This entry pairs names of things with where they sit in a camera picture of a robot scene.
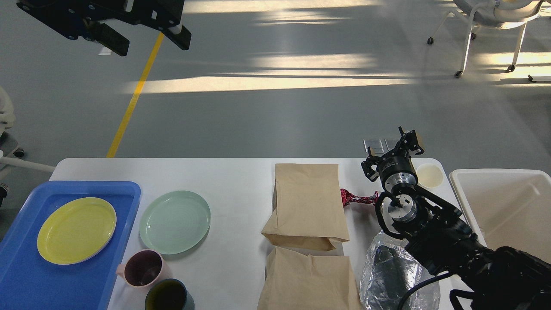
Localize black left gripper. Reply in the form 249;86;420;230
16;0;192;56

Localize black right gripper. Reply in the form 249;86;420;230
361;126;425;192

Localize pink mug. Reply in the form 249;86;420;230
115;249;173;288

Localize dark green mug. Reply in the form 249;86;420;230
144;278;195;310

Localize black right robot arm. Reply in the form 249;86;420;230
361;127;551;310

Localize metal floor socket plates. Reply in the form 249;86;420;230
363;139;400;155

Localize red candy wrapper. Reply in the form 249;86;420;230
340;188;380;208

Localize upper brown paper bag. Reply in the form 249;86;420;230
261;163;350;251

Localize brown paper bag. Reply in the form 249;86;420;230
257;247;363;310
261;163;350;251

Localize white plastic bin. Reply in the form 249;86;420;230
449;169;551;263

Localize lower brown paper bag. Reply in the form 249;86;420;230
257;247;363;310

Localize white chair at left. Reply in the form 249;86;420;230
0;87;55;202

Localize white chair on casters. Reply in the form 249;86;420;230
427;0;543;79

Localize pale green plate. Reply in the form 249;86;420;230
139;190;211;255

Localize yellow plate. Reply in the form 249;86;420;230
36;197;118;265

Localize blue plastic tray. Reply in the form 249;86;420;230
0;181;141;310

